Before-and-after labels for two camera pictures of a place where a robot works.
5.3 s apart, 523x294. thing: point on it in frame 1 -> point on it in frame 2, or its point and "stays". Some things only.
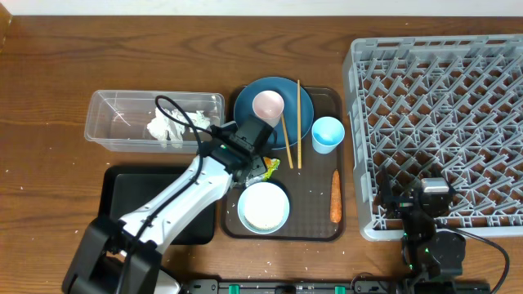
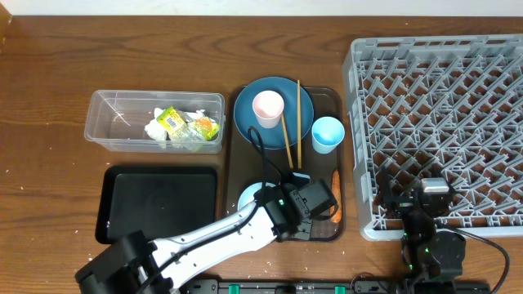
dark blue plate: x=288 y=90 stays
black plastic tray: x=123 y=189 stays
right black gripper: x=386 y=197 stays
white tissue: x=198 y=118 stays
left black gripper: x=261 y=167 -> x=308 y=237
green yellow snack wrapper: x=271 y=164 -> x=196 y=131
